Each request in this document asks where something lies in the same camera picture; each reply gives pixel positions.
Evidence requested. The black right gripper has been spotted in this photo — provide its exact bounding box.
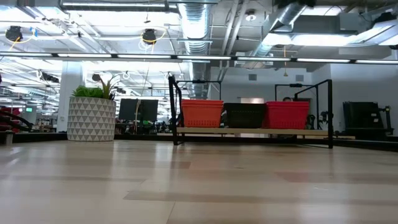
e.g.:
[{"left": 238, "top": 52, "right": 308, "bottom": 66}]
[{"left": 275, "top": 0, "right": 317, "bottom": 8}]

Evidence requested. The orange plastic basket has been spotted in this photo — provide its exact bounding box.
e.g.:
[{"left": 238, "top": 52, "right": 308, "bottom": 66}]
[
  {"left": 181, "top": 101, "right": 224, "bottom": 106},
  {"left": 182, "top": 104, "right": 224, "bottom": 128}
]

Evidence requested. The long ceiling light strip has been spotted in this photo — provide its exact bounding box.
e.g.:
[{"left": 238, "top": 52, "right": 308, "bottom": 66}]
[{"left": 0, "top": 52, "right": 398, "bottom": 65}]

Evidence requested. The black equipment rack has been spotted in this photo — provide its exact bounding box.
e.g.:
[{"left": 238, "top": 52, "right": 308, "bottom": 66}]
[{"left": 343, "top": 101, "right": 395, "bottom": 141}]

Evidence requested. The black computer monitor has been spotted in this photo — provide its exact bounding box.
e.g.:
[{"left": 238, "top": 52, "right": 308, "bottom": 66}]
[
  {"left": 140, "top": 99, "right": 159, "bottom": 122},
  {"left": 119, "top": 98, "right": 140, "bottom": 122}
]

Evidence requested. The succulent in patterned white pot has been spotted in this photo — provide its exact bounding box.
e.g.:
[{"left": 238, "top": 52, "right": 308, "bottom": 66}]
[{"left": 67, "top": 74, "right": 118, "bottom": 142}]

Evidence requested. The white building pillar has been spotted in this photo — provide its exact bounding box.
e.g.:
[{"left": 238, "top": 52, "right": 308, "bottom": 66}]
[{"left": 57, "top": 60, "right": 85, "bottom": 133}]

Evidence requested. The red and black background machine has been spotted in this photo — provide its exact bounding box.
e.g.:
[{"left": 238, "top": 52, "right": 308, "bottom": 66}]
[{"left": 0, "top": 106, "right": 34, "bottom": 133}]

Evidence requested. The small grey box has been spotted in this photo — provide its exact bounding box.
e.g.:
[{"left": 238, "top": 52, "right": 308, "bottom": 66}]
[{"left": 0, "top": 130, "right": 14, "bottom": 146}]

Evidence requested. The silver spiral air duct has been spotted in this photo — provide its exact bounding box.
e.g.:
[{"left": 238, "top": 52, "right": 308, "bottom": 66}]
[
  {"left": 248, "top": 0, "right": 313, "bottom": 68},
  {"left": 178, "top": 0, "right": 215, "bottom": 99}
]

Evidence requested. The black background gantry frame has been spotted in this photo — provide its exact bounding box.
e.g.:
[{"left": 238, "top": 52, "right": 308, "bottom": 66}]
[
  {"left": 175, "top": 80, "right": 222, "bottom": 101},
  {"left": 274, "top": 83, "right": 320, "bottom": 103}
]

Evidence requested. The wooden shelf, black metal frame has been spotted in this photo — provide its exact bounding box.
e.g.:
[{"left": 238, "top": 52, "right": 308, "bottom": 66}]
[{"left": 168, "top": 74, "right": 334, "bottom": 149}]

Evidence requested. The black ceiling cord reel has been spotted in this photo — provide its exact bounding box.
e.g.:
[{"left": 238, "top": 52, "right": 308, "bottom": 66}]
[
  {"left": 5, "top": 26, "right": 23, "bottom": 42},
  {"left": 142, "top": 28, "right": 157, "bottom": 45}
]

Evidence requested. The black aluminium table frame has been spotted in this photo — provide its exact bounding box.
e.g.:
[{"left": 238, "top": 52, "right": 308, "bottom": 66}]
[{"left": 12, "top": 132, "right": 398, "bottom": 153}]

